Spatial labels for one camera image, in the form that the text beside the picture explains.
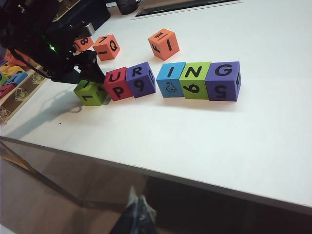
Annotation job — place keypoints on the red foam block Z P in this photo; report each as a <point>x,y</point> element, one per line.
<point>107,86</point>

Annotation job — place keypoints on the gold patterned block box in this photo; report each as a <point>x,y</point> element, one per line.
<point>22,97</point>

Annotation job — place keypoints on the purple foam block G 5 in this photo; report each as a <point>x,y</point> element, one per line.
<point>231,92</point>

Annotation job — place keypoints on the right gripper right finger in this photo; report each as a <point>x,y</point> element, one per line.
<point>147,219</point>

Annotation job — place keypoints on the green foam block N 9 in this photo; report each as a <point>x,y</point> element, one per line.
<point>204,95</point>

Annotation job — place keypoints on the green foam block T key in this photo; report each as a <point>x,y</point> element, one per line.
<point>97,101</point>

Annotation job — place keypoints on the orange foam block B C 8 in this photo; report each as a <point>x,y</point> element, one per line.
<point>90,45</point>

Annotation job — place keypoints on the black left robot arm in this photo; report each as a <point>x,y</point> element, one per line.
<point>24,24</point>

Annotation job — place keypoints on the blue foam letter block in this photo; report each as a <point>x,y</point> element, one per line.
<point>18,78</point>

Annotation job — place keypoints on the orange foam letter block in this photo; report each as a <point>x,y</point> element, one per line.
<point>12,57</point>

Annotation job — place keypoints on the orange foam block Q 7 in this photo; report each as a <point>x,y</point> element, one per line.
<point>107,57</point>

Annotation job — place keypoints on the black mug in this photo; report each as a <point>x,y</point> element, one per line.
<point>126,7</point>

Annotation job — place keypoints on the blue foam block fish I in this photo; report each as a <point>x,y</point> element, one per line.
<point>161,91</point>

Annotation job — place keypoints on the purple foam block 9 D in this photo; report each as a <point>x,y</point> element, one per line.
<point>130,93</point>

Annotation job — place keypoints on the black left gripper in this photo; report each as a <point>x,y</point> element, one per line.
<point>61,61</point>

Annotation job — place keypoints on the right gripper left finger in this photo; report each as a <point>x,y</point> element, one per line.
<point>128,219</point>

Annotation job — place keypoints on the orange foam block xylophone F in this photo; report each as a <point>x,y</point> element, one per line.
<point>163,54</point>

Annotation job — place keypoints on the yellow foam letter block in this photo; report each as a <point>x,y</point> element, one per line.
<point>13,70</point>

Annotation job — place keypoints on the red foam letter block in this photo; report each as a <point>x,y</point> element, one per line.
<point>6,90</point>

